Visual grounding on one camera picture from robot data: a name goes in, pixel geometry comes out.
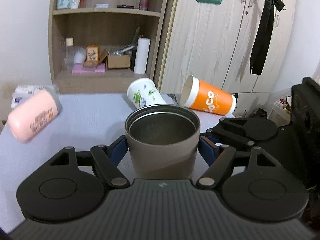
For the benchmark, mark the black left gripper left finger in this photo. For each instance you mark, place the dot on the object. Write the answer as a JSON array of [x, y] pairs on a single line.
[[71, 184]]

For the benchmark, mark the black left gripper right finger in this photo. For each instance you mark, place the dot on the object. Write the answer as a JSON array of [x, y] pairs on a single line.
[[252, 184]]

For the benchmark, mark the taupe tumbler cup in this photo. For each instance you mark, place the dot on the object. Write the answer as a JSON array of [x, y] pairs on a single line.
[[162, 141]]

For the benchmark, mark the pink tumbler cup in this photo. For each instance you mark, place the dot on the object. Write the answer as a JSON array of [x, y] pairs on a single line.
[[34, 114]]

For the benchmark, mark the orange paper cup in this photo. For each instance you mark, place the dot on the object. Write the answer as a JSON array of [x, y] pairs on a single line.
[[201, 96]]

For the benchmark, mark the white paper cup green print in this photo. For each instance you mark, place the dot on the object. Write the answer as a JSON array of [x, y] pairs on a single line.
[[143, 92]]

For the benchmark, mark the light quilted table cloth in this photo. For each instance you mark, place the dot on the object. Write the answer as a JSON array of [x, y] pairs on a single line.
[[86, 120]]

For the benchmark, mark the white tissue pack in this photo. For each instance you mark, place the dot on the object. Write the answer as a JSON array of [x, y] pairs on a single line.
[[24, 92]]

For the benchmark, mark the pink flat box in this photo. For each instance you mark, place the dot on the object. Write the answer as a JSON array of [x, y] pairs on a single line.
[[80, 69]]

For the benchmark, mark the clear plastic bottle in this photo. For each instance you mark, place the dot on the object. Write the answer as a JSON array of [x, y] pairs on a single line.
[[68, 58]]

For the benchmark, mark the orange tea box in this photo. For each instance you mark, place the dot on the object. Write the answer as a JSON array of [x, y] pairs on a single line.
[[92, 57]]

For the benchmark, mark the brown cardboard box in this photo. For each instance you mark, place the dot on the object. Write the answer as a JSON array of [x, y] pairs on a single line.
[[114, 61]]

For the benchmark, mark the wooden wardrobe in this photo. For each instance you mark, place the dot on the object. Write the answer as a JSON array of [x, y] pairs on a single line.
[[213, 42]]

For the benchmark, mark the white paper towel roll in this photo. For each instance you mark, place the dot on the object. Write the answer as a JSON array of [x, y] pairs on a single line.
[[142, 55]]

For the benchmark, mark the wooden shelf unit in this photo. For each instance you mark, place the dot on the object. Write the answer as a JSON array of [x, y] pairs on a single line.
[[109, 24]]

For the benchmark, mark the small pink bottle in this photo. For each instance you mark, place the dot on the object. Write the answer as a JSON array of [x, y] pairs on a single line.
[[144, 4]]

